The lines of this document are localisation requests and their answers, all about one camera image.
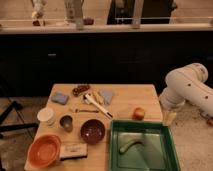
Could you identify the blue sponge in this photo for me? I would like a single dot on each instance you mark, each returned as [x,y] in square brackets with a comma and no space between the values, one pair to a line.
[59,98]

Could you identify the purple bowl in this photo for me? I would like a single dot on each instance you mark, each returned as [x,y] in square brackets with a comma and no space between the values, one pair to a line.
[92,131]

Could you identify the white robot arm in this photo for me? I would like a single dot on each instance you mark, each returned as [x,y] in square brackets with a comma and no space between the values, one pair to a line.
[186,84]

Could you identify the orange bowl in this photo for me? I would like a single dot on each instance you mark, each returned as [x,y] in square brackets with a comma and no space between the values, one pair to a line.
[44,151]

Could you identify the yellow banana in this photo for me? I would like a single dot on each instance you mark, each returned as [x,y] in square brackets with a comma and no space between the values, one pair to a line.
[97,97]

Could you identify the bunch of red grapes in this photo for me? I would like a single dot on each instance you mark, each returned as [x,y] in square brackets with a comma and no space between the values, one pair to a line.
[80,89]

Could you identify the red-orange apple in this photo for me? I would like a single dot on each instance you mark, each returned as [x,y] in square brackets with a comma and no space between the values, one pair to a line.
[138,113]

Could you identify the metal cup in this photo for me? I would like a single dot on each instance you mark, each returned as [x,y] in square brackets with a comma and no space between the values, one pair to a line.
[66,122]

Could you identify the green plastic tray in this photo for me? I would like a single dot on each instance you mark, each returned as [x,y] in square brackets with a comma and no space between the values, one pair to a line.
[141,146]

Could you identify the grey-blue towel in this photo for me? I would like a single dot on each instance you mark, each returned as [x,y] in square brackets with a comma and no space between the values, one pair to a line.
[107,96]

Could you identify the white cup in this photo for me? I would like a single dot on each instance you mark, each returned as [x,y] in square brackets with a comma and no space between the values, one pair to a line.
[46,115]

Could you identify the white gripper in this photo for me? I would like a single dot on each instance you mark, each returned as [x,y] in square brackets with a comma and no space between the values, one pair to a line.
[168,117]

